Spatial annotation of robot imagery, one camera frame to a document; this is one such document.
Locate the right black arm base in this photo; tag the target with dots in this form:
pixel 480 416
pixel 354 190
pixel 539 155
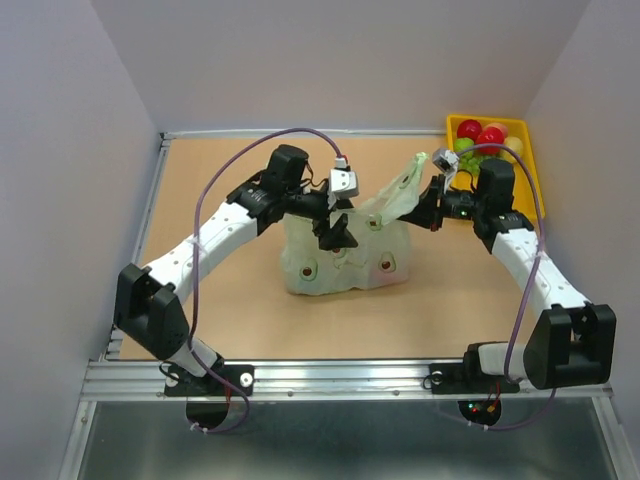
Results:
pixel 482 392

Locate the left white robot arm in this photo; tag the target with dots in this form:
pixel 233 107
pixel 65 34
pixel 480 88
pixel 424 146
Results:
pixel 149 300

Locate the light green plastic bag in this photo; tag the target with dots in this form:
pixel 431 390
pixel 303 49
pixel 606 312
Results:
pixel 382 256

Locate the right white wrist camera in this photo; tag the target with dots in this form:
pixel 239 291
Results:
pixel 447 161

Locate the red apple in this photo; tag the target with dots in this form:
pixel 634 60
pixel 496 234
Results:
pixel 470 129
pixel 489 140

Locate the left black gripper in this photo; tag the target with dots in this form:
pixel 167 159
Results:
pixel 336 237

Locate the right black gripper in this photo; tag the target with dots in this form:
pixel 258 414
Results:
pixel 425 211

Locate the aluminium frame rail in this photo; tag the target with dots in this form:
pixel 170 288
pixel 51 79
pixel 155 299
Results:
pixel 363 419

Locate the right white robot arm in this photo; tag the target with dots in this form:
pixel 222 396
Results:
pixel 573 339

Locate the yellow pear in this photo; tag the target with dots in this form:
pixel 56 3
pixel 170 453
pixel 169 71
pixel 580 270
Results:
pixel 516 145

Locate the light green custard apple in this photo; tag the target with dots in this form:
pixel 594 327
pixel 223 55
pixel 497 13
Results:
pixel 462 144

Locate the yellow plastic tray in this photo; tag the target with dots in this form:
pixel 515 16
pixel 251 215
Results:
pixel 523 197

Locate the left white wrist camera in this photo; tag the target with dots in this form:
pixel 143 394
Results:
pixel 342 185

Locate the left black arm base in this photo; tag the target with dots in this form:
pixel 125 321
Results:
pixel 212 406

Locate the red apple centre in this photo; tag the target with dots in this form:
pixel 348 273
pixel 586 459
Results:
pixel 489 140

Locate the peach fruit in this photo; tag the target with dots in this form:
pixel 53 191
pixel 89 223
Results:
pixel 500 126

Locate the green grape bunch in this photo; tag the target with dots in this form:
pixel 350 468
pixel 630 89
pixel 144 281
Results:
pixel 471 162

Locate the red apple back left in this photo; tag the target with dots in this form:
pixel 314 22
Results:
pixel 470 129

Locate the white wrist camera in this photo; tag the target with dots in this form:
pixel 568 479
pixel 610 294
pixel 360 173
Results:
pixel 342 185
pixel 447 161

